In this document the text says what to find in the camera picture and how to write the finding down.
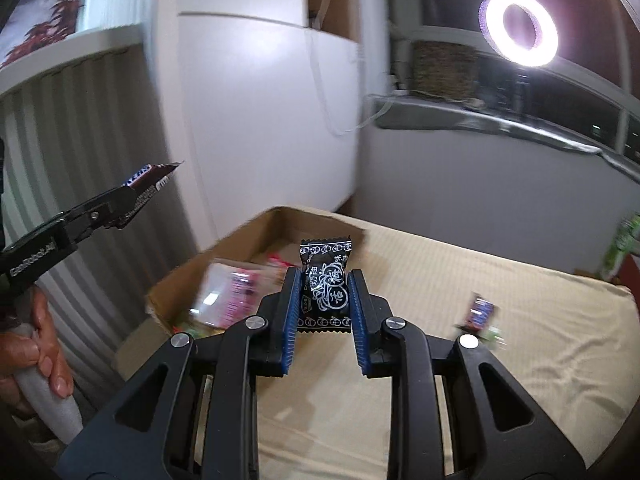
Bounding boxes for person's left hand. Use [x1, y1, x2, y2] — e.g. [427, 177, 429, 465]
[0, 290, 76, 403]

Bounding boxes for window frame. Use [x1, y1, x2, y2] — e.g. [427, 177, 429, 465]
[389, 0, 640, 162]

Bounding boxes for black patterned candy packet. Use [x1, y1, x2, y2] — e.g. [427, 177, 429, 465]
[297, 236, 354, 334]

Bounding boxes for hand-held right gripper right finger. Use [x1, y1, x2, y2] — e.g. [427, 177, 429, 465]
[347, 269, 587, 480]

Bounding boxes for white cabinet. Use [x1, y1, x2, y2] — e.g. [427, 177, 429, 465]
[149, 0, 364, 257]

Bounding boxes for green white package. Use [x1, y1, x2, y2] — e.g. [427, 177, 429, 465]
[599, 214, 640, 282]

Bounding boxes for green snack packet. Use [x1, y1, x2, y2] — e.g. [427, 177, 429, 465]
[480, 326, 506, 351]

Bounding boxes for brown cardboard box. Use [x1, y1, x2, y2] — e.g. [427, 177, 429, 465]
[144, 205, 369, 342]

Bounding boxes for grey striped curtain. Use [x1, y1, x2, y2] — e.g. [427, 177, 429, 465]
[0, 44, 217, 397]

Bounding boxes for clear bread slice packet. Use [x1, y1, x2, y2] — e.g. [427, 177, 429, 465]
[192, 258, 289, 329]

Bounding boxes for woven straw box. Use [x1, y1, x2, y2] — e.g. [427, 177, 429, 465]
[410, 40, 479, 102]

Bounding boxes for floral printed cloth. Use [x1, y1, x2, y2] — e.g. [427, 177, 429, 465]
[0, 0, 102, 69]

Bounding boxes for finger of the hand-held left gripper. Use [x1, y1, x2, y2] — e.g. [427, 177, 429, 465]
[61, 185, 139, 234]
[102, 180, 164, 233]

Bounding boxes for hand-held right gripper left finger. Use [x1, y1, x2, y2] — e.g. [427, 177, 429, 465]
[60, 267, 301, 480]

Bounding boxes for striped bed sheet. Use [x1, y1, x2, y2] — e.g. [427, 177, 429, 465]
[114, 210, 639, 480]

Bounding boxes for ring light stand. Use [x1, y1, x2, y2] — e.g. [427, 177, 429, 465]
[514, 65, 532, 112]

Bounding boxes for white cable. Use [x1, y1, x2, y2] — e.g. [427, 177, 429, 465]
[304, 24, 382, 137]

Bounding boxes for chocolate bar brown wrapper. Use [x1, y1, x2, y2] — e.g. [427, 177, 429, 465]
[122, 160, 186, 194]
[458, 293, 501, 334]

